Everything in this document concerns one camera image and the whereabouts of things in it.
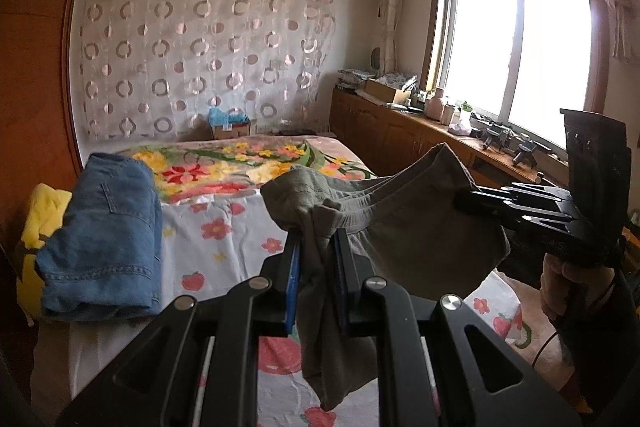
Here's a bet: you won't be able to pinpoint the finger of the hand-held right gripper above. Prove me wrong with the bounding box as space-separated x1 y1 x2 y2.
452 198 574 234
471 184 576 208

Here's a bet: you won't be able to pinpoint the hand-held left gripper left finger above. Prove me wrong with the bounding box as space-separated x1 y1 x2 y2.
55 229 303 427

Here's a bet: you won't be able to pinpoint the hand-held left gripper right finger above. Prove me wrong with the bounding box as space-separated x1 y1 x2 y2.
332 228 583 427

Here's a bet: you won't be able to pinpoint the grey-green pants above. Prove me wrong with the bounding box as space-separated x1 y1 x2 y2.
260 143 511 412

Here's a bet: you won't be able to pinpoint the person's right hand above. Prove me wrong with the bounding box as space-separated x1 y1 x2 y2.
540 254 618 323

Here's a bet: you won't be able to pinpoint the black device on stand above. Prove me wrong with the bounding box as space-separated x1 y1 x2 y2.
482 124 511 152
512 142 541 170

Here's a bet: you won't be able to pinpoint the white fruit-print blanket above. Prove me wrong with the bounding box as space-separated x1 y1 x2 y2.
30 187 523 427

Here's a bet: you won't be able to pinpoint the pink floral blanket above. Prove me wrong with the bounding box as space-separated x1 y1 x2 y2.
117 134 576 408

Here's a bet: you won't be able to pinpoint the pink bottle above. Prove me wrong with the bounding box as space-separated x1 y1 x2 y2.
425 88 443 120

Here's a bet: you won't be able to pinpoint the cream window curtain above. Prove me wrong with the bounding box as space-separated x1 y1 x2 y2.
377 0 408 78
602 0 636 62

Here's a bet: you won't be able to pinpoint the wood-framed window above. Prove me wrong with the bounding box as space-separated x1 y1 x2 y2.
420 0 611 148

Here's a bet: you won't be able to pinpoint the wooden window cabinet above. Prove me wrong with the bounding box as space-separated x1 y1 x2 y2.
331 87 571 188

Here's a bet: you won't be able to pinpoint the small cardboard box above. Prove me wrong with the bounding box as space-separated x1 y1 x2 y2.
212 119 252 140

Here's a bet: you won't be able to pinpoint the open cardboard box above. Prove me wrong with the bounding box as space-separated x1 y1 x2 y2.
360 79 412 105

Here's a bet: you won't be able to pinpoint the folded blue denim jeans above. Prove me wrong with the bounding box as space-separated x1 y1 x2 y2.
35 152 163 324

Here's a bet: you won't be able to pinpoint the patterned fabric pile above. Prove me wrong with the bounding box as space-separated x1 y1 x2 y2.
337 69 418 90

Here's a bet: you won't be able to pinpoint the yellow cloth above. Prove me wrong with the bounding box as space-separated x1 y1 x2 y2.
16 184 73 323

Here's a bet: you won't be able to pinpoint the circle-patterned sheer curtain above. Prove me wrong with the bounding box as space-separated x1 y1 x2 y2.
77 0 336 142

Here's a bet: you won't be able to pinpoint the wooden headboard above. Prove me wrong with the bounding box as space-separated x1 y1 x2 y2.
0 0 103 258

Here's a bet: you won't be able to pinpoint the black cable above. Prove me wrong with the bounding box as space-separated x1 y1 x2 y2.
529 329 563 370

